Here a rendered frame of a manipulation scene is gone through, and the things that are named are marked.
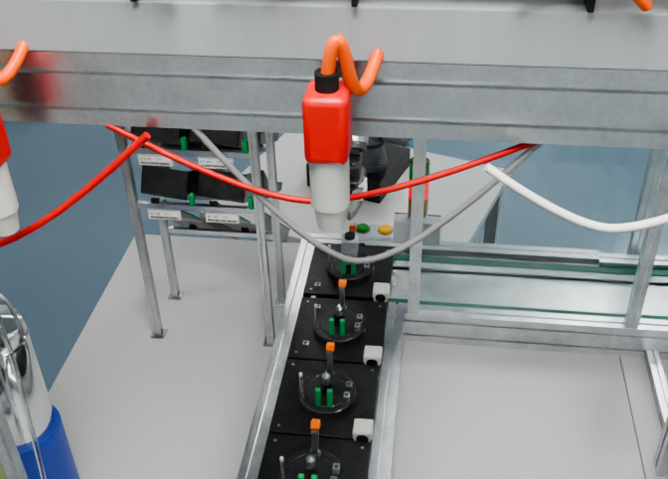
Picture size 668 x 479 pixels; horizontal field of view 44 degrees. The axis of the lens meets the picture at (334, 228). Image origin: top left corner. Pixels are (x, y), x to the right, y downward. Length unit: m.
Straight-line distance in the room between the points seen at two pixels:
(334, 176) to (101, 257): 3.45
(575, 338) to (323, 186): 1.57
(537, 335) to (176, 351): 0.99
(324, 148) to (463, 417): 1.42
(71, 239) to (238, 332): 2.17
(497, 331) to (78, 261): 2.49
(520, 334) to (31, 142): 3.76
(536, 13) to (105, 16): 0.45
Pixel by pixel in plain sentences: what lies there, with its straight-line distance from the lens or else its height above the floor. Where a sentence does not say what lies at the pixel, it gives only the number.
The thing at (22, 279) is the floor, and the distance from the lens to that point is 4.25.
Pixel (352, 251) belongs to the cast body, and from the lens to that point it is 2.34.
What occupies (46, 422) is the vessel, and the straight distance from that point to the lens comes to 1.85.
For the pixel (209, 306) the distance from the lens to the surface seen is 2.50.
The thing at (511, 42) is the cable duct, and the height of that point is 2.12.
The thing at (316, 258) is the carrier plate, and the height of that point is 0.97.
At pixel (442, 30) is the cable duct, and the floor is 2.14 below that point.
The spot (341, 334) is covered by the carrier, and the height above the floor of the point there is 1.00.
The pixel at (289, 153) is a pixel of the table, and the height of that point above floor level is 0.86.
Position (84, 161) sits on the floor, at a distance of 5.10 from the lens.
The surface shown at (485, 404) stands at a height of 0.86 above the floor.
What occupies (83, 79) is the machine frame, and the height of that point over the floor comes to 2.06.
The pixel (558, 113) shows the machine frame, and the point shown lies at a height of 2.04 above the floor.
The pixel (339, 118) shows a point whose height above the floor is 2.08.
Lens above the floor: 2.46
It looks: 35 degrees down
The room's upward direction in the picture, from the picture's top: 2 degrees counter-clockwise
